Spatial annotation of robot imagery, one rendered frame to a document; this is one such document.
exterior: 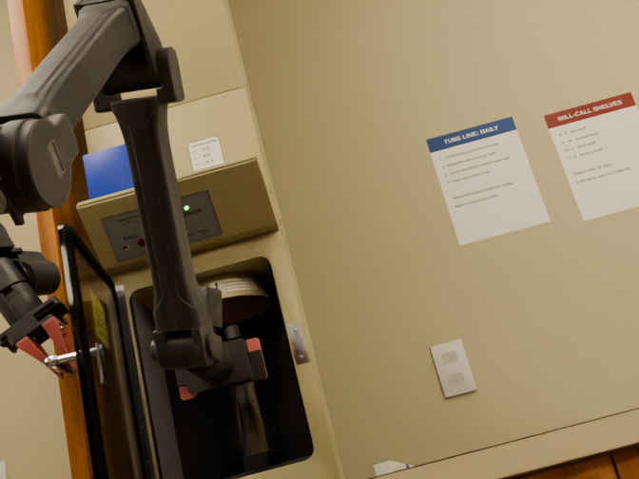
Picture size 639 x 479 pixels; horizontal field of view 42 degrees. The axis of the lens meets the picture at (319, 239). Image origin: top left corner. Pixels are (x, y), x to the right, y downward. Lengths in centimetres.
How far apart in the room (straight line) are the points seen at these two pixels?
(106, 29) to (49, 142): 26
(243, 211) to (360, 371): 55
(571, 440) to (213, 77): 95
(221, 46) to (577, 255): 90
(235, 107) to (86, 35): 68
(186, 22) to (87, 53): 81
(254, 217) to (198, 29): 44
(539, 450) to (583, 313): 84
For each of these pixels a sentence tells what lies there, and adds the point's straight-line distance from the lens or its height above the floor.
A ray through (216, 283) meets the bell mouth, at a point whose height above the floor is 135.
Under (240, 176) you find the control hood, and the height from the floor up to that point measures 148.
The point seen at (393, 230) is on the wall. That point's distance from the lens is 192.
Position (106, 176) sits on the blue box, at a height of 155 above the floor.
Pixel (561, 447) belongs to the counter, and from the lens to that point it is 110.
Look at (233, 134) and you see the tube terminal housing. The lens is 158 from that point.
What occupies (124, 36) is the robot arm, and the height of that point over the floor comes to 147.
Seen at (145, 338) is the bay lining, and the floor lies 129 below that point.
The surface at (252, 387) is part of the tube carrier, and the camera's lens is 148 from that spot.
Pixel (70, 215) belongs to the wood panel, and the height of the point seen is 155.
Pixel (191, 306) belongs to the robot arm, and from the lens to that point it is 113.
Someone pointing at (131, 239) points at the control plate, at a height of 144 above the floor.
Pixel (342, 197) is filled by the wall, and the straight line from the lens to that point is 196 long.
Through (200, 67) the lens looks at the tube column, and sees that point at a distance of 166.
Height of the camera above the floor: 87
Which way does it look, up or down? 20 degrees up
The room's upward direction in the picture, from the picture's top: 15 degrees counter-clockwise
